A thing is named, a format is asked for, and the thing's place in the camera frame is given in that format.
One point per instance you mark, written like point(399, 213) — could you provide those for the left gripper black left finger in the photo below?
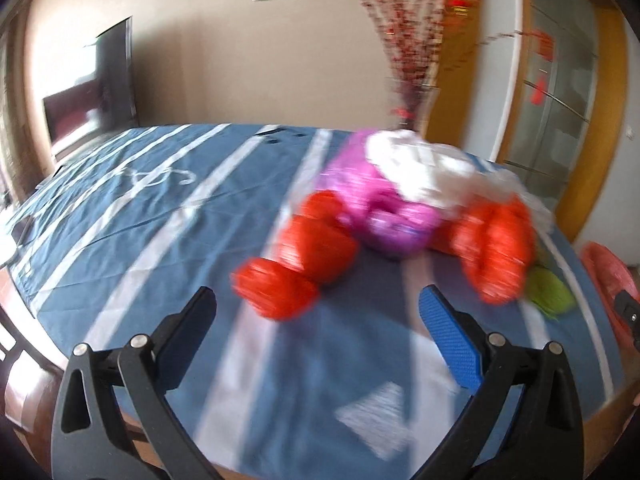
point(89, 437)

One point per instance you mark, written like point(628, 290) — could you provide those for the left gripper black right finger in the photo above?
point(545, 439)

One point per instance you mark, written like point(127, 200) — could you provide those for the green plastic bag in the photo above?
point(548, 293)

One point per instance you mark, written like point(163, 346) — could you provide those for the red plastic bag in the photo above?
point(495, 244)
point(314, 249)

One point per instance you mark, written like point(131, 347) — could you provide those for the white plastic bag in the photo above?
point(446, 178)

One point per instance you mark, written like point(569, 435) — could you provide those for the red plastic trash basket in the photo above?
point(610, 276)

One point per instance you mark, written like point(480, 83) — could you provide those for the red hanging door ornament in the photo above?
point(539, 91)

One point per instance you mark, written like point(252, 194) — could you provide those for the frosted glass sliding door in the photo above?
point(549, 137)

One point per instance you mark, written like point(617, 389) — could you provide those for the pink plastic bag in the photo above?
point(373, 211)

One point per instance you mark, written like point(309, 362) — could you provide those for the glass vase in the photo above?
point(411, 105)

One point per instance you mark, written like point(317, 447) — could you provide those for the red blossom branches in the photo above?
point(412, 32)

